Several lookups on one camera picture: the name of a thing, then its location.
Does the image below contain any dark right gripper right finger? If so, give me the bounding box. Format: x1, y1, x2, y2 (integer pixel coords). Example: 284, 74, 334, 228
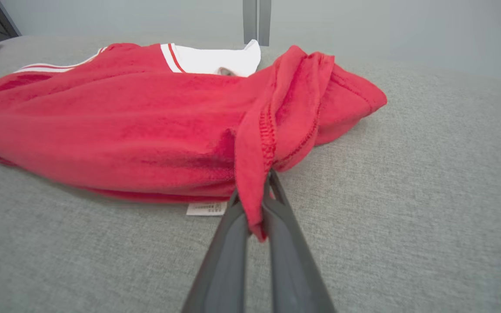
261, 170, 336, 313

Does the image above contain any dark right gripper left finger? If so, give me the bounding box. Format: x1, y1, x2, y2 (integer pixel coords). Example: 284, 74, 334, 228
181, 187, 251, 313

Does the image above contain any red jersey with white trim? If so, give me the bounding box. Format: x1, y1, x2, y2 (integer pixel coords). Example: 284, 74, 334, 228
0, 39, 388, 242

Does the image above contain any grey partition post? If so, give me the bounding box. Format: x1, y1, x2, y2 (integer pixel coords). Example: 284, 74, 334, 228
242, 0, 273, 47

